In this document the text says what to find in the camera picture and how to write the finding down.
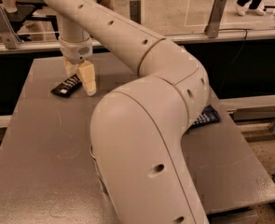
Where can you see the person with white shoes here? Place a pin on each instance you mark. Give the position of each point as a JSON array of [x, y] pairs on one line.
[[253, 7]]

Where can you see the middle metal bracket post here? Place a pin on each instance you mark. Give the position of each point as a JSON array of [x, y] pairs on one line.
[[135, 10]]

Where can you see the metal rail barrier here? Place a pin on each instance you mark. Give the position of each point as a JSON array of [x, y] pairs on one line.
[[225, 35]]

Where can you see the silver redbull can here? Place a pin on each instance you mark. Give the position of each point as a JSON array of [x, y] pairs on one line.
[[98, 173]]

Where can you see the metal bracket post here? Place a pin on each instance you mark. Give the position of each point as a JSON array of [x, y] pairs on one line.
[[10, 39], [213, 25], [135, 10]]

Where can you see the left metal bracket post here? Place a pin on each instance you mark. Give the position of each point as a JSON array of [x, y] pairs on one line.
[[10, 39]]

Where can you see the right metal bracket post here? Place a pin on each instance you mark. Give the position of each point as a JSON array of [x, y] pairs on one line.
[[213, 25]]

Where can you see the black rxbar chocolate wrapper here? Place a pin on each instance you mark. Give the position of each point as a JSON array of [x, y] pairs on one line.
[[66, 88]]

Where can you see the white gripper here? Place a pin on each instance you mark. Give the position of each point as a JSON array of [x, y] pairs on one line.
[[76, 52]]

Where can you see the blue rxbar wrapper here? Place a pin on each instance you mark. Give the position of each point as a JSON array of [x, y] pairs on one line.
[[208, 116]]

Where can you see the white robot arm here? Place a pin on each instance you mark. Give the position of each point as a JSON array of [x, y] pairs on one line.
[[136, 129]]

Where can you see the black bench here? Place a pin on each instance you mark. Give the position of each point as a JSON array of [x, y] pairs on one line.
[[27, 11]]

